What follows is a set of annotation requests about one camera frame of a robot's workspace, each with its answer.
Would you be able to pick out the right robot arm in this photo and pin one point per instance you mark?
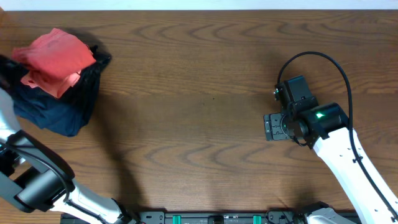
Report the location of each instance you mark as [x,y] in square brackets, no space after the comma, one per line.
[324,129]

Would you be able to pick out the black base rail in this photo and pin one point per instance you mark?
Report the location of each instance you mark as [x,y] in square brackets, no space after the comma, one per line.
[227,218]

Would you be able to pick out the folded black patterned garment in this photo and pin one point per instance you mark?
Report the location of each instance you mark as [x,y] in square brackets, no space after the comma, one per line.
[83,95]

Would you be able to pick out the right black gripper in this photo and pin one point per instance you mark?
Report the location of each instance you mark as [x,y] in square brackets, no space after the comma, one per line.
[274,129]

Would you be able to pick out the folded pink shirt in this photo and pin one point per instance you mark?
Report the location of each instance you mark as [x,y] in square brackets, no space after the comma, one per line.
[51,85]

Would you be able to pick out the red printed t-shirt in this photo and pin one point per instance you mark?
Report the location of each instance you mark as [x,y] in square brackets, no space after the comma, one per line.
[54,56]

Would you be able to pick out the folded navy blue garment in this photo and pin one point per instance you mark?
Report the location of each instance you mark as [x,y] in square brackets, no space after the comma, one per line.
[45,111]

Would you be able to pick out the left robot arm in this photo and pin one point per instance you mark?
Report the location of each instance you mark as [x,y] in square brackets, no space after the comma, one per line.
[33,177]

